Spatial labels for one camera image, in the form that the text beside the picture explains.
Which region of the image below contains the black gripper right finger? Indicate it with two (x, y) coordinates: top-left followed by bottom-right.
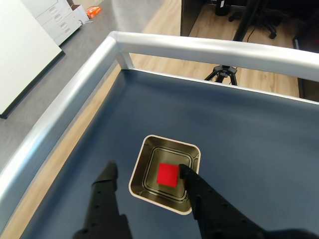
(178, 163), (319, 239)

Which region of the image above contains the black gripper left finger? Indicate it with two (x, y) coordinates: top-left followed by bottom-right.
(73, 160), (133, 239)

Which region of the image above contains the red cube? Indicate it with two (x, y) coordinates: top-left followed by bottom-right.
(156, 163), (181, 188)

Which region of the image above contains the beige square metal container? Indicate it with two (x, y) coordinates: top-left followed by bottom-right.
(128, 134), (201, 216)

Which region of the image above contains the white partition panel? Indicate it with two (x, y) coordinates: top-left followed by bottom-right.
(0, 0), (66, 120)

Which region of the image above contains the silver metal table railing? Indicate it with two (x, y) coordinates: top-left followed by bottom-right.
(0, 31), (319, 212)

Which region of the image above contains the white drawer cabinet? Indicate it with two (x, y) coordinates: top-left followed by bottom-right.
(21, 0), (90, 47)

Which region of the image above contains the orange flat box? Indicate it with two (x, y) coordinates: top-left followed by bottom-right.
(85, 6), (103, 19)

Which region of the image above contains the dark office desk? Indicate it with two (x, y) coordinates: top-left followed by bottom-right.
(180, 0), (209, 38)

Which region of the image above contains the black office chair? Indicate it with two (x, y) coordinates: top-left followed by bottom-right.
(229, 0), (284, 40)

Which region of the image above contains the black waste bin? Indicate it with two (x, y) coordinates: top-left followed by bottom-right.
(215, 0), (232, 17)

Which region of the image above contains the black camera tripod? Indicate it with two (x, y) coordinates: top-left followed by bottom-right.
(203, 0), (260, 87)

